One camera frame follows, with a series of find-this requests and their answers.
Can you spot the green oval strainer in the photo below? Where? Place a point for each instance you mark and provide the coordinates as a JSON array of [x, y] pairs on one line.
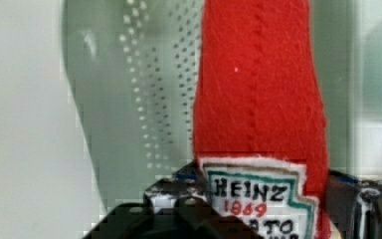
[[133, 67]]

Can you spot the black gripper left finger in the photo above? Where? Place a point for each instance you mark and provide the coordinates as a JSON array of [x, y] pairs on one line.
[[188, 181]]

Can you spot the red plush ketchup bottle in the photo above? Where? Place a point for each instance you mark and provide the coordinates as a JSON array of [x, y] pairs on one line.
[[258, 121]]

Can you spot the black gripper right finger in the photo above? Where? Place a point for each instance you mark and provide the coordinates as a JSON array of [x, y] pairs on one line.
[[354, 206]]

